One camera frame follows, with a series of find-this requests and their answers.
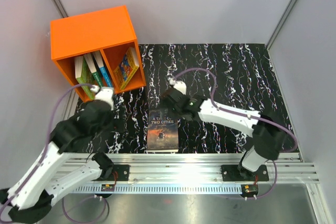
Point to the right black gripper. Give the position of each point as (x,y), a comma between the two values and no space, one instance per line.
(189,96)

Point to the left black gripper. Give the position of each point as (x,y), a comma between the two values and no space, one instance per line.
(118,124)

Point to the dark tale of two cities book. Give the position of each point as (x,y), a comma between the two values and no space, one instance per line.
(162,135)

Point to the blue bottom treehouse book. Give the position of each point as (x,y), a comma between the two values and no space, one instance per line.
(126,69)

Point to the lime green treehouse book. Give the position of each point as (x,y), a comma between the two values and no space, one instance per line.
(82,72)

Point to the blue 26-storey treehouse book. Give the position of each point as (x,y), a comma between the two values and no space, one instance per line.
(100,62)

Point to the dark green treehouse book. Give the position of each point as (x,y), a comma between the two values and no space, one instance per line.
(94,69)

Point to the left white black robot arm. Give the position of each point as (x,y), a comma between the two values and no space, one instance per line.
(34,195)

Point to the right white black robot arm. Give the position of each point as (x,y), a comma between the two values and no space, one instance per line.
(267,138)

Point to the orange two-compartment shelf box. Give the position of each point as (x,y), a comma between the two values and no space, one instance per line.
(109,31)

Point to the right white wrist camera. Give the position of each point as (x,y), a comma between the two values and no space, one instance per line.
(178,85)

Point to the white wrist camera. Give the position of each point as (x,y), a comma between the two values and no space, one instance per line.
(104,94)
(178,85)

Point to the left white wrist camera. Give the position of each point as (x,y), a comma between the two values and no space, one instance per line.
(104,94)

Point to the aluminium mounting rail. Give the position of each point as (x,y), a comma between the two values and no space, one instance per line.
(205,168)

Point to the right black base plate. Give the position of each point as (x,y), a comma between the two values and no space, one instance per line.
(232,173)

